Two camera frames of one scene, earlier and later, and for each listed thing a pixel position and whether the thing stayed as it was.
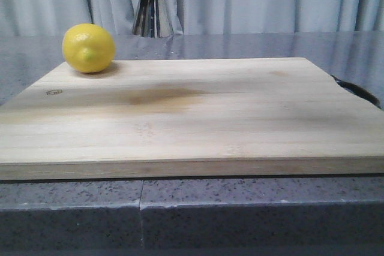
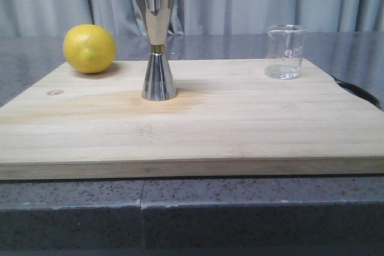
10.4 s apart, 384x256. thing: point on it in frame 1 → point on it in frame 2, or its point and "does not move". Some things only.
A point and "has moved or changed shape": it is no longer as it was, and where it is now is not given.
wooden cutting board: [190, 118] does not move
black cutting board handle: [359, 92] does not move
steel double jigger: [152, 18] has moved or changed shape
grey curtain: [222, 1] does not move
